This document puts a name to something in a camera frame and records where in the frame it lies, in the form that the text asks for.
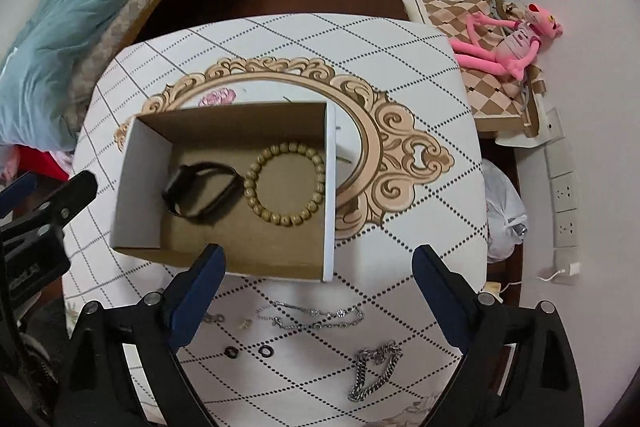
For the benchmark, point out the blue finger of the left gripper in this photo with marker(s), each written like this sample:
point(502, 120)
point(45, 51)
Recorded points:
point(64, 204)
point(16, 192)

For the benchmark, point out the pink panther plush toy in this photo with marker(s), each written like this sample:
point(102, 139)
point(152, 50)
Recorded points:
point(515, 52)

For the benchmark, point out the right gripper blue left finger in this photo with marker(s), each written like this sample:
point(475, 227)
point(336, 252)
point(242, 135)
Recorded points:
point(189, 295)

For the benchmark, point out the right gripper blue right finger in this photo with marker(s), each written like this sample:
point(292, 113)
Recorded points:
point(447, 294)

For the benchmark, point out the open cardboard box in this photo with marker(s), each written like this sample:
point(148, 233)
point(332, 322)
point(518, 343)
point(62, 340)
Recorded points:
point(257, 179)

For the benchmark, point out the white plastic bag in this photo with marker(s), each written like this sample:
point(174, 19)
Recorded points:
point(506, 214)

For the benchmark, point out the white power strip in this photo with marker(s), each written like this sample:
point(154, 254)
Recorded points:
point(564, 196)

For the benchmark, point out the red bed sheet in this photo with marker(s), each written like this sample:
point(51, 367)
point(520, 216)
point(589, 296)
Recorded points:
point(16, 157)

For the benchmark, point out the white phone charger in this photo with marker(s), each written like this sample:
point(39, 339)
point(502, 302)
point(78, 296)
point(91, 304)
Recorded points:
point(569, 270)

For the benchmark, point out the black smart band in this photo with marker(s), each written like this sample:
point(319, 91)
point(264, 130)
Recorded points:
point(187, 196)

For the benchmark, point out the brown checkered cushion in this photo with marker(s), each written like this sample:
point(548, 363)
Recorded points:
point(498, 106)

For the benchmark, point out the white diamond pattern tablecloth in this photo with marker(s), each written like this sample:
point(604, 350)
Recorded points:
point(363, 349)

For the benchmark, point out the light blue duvet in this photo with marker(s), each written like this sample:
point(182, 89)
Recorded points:
point(38, 107)

